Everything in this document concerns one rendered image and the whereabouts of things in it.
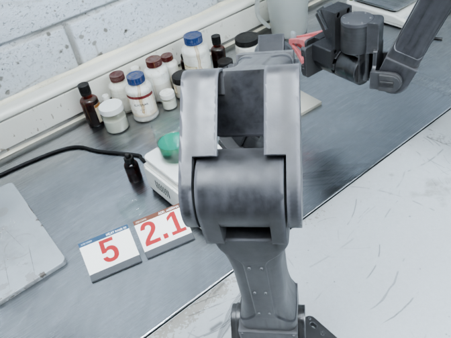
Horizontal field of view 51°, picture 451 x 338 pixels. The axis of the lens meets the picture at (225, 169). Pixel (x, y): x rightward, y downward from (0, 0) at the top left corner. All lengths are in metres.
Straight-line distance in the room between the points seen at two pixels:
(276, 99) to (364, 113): 0.76
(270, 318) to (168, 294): 0.30
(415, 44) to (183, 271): 0.54
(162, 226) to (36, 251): 0.24
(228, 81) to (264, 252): 0.14
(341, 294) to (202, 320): 0.22
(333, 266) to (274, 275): 0.36
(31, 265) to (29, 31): 0.54
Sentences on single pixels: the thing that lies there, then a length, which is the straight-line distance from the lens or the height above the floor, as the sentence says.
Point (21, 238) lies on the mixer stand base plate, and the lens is 0.98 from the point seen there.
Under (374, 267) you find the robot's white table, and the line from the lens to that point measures 0.80.
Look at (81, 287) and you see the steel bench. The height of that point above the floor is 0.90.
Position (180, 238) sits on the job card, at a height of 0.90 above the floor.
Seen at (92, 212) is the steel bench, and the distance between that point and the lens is 0.97.
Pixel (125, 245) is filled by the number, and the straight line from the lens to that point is 0.86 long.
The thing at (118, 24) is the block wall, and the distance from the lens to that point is 1.28.
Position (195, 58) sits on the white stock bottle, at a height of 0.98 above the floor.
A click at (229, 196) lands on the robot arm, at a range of 0.34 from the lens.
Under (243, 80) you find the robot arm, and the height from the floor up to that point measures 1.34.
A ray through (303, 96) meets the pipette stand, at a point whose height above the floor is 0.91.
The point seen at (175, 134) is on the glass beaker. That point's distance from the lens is 0.83.
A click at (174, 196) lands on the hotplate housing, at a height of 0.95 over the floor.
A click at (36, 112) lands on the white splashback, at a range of 1.21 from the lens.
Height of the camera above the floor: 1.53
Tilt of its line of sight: 40 degrees down
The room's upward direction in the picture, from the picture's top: 10 degrees counter-clockwise
